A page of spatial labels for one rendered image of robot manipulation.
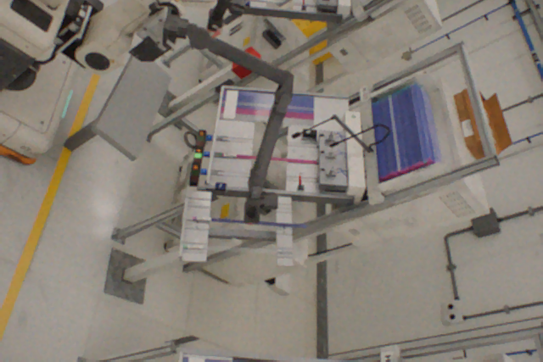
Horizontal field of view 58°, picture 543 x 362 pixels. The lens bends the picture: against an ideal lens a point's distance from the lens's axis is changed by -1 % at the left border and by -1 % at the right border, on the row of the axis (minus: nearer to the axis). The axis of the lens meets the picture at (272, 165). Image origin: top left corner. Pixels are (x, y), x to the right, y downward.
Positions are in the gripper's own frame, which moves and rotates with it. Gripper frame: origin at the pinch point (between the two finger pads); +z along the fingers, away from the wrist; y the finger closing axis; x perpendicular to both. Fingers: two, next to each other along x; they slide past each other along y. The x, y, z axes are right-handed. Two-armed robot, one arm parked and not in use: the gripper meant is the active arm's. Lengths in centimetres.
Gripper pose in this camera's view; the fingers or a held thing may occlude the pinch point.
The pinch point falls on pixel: (249, 222)
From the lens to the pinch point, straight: 221.1
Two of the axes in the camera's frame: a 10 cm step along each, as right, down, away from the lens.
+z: -1.3, 5.7, 8.1
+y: 0.0, -8.2, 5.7
